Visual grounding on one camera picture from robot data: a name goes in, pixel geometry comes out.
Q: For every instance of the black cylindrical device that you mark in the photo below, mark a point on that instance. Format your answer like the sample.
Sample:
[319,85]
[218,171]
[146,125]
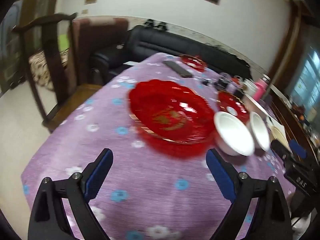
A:
[224,81]

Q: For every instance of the small red plate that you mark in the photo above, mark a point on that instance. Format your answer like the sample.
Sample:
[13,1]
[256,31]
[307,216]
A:
[193,62]

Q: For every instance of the wooden door frame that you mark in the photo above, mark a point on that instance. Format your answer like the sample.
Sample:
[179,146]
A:
[292,42]

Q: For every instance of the white paper bowl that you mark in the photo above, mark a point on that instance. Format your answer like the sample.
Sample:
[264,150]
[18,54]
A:
[260,132]
[233,135]

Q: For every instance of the wooden sideboard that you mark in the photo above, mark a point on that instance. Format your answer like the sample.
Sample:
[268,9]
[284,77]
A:
[297,127]

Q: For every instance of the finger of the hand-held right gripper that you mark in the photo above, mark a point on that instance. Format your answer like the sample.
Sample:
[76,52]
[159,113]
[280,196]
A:
[298,149]
[280,148]

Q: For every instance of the purple floral tablecloth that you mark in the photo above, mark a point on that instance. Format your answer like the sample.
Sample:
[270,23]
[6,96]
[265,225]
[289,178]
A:
[150,192]

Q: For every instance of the window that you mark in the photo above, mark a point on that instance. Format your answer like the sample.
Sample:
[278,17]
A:
[307,80]

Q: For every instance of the small black adapter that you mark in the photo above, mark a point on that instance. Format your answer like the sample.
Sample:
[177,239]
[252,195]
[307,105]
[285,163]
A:
[206,82]

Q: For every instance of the white plastic tub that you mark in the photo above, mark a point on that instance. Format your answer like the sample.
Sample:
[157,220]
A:
[250,87]

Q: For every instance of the red bowl with gold rim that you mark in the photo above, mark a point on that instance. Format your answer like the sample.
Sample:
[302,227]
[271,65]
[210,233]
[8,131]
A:
[233,103]

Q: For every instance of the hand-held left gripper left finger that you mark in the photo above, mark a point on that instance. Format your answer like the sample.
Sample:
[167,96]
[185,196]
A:
[98,172]

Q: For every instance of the black leather sofa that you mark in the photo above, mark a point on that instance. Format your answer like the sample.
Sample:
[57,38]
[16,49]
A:
[155,42]

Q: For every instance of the dark wooden chair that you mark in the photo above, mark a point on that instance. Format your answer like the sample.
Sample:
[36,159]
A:
[52,55]

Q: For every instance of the black clamp on sofa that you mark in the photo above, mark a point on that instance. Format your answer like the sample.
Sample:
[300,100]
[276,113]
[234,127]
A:
[150,23]
[162,25]

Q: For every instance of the wall socket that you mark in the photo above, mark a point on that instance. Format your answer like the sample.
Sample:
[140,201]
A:
[85,12]

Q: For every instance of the white notebook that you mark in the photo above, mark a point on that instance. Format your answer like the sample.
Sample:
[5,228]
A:
[257,105]

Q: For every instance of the patterned blanket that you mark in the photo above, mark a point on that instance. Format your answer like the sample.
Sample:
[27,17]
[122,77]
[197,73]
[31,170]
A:
[40,65]

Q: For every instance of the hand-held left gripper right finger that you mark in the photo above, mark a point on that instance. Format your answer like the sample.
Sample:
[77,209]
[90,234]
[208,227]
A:
[221,172]

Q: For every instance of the black smartphone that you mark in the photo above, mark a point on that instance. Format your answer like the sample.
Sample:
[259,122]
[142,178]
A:
[178,69]

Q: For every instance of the large red plate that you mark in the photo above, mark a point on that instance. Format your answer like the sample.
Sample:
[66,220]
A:
[172,117]

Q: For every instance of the brown armchair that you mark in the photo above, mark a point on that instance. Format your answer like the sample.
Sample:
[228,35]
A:
[100,35]

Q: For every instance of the pink knitted bottle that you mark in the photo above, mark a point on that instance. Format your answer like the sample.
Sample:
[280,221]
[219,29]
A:
[261,88]

